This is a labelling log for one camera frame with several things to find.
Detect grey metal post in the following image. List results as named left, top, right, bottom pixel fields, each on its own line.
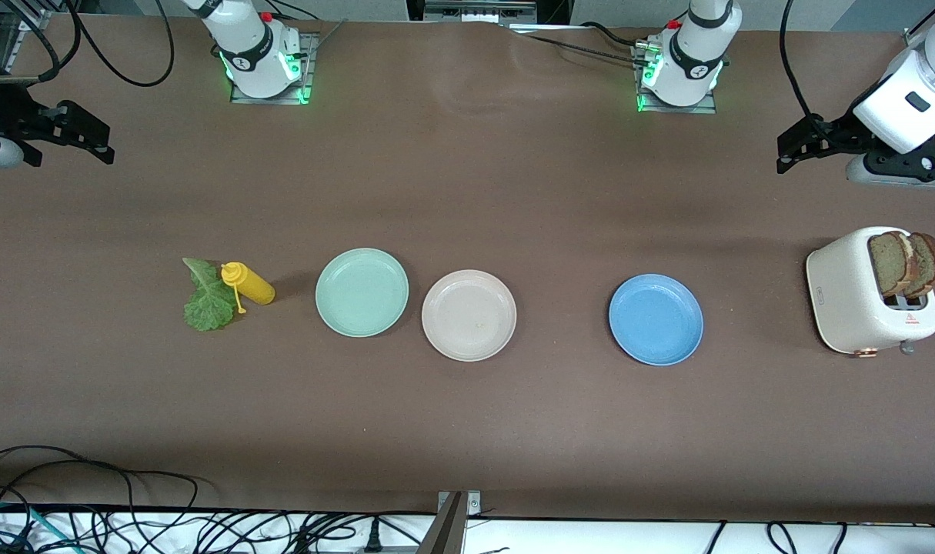
left=415, top=492, right=468, bottom=554

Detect brown bread slice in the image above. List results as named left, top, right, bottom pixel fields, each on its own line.
left=902, top=232, right=935, bottom=299
left=867, top=231, right=920, bottom=298

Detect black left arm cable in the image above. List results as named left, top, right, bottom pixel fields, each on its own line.
left=780, top=0, right=833, bottom=147

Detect mint green plate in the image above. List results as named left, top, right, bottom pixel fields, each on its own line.
left=316, top=248, right=410, bottom=339

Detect silver metal device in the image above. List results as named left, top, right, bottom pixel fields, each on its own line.
left=423, top=0, right=539, bottom=25

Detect beige plate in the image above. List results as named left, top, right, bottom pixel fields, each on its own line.
left=422, top=269, right=518, bottom=362

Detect blue plate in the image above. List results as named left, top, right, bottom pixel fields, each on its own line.
left=609, top=274, right=704, bottom=366

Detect long looping black cable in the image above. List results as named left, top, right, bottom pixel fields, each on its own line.
left=0, top=445, right=200, bottom=532

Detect aluminium corner bracket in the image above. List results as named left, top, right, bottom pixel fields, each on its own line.
left=437, top=490, right=482, bottom=518

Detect aluminium frame rail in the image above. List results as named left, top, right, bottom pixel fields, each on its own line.
left=17, top=9, right=52, bottom=47
left=902, top=4, right=935, bottom=48

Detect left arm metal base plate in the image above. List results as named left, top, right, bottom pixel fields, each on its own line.
left=634, top=42, right=718, bottom=115

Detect thin black cable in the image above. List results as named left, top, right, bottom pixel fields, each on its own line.
left=579, top=21, right=642, bottom=47

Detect yellow squeeze bottle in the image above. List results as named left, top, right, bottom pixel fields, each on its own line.
left=221, top=262, right=276, bottom=315

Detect teal cable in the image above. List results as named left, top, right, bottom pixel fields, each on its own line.
left=0, top=500, right=79, bottom=554

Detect black braided cable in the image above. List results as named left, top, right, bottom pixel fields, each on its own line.
left=512, top=28, right=646, bottom=65

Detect white toaster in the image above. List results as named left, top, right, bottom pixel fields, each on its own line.
left=806, top=226, right=935, bottom=357

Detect green lettuce leaf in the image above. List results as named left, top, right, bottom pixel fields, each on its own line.
left=182, top=258, right=239, bottom=332

